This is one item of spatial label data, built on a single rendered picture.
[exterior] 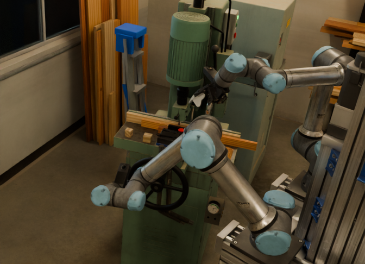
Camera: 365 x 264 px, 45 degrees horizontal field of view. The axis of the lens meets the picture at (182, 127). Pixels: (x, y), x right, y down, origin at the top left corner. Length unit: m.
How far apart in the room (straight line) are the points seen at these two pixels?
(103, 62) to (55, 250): 1.48
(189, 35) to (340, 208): 0.94
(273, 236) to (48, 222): 1.85
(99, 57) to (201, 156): 2.22
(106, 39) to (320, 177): 2.18
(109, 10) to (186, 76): 1.87
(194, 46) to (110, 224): 1.49
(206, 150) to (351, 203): 0.62
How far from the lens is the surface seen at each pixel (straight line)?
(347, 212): 1.78
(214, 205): 2.18
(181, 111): 2.15
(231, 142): 2.23
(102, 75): 3.60
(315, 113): 2.11
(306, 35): 4.37
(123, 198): 1.67
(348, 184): 1.72
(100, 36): 3.49
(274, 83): 1.68
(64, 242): 2.94
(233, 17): 2.29
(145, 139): 2.16
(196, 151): 1.42
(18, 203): 3.26
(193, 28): 1.97
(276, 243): 1.58
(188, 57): 2.01
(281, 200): 1.68
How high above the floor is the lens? 2.03
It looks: 29 degrees down
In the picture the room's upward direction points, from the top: 7 degrees clockwise
